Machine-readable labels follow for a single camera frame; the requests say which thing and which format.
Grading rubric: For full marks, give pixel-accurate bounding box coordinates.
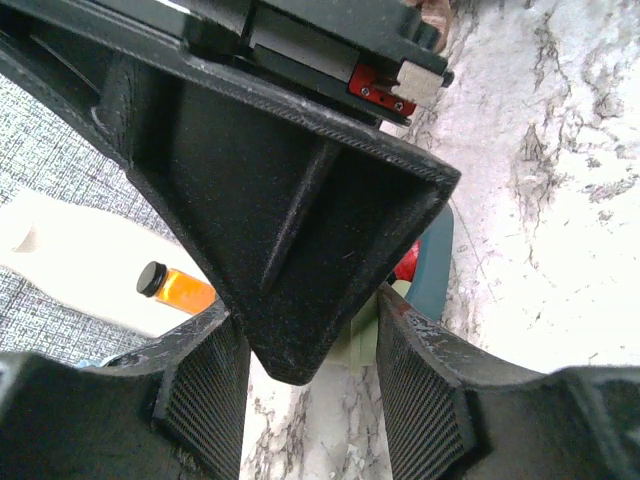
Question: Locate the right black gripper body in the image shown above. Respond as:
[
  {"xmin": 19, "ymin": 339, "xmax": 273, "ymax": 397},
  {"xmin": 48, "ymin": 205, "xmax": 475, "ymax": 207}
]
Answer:
[{"xmin": 1, "ymin": 1, "xmax": 454, "ymax": 125}]

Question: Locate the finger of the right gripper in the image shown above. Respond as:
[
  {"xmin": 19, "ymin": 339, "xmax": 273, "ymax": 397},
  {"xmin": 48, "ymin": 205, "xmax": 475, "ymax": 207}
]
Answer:
[{"xmin": 1, "ymin": 35, "xmax": 460, "ymax": 385}]

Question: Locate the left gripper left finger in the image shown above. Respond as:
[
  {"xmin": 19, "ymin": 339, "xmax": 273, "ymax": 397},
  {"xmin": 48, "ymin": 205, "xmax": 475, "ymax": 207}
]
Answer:
[{"xmin": 1, "ymin": 304, "xmax": 250, "ymax": 479}]

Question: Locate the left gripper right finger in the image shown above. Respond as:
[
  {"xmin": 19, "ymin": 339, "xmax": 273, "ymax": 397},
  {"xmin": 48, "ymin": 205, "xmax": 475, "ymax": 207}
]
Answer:
[{"xmin": 376, "ymin": 286, "xmax": 639, "ymax": 479}]

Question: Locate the red capsule cluster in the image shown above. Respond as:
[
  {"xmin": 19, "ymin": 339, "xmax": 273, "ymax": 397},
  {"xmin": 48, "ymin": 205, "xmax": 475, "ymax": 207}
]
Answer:
[{"xmin": 393, "ymin": 240, "xmax": 421, "ymax": 282}]

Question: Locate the teal storage basket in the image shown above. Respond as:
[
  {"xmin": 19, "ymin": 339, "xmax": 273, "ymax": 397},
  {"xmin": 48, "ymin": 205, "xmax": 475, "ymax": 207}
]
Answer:
[{"xmin": 405, "ymin": 205, "xmax": 454, "ymax": 323}]

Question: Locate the green capsule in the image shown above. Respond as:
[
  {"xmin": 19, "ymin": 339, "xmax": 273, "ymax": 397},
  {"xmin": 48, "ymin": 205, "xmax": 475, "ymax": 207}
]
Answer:
[{"xmin": 337, "ymin": 295, "xmax": 378, "ymax": 374}]

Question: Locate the orange spice bottle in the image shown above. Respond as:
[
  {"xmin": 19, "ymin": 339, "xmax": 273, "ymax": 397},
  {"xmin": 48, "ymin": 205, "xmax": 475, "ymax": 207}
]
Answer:
[{"xmin": 136, "ymin": 261, "xmax": 217, "ymax": 315}]

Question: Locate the white thermos jug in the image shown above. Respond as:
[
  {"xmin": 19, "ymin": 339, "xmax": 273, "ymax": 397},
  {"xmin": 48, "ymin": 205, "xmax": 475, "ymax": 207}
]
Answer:
[{"xmin": 1, "ymin": 190, "xmax": 210, "ymax": 338}]

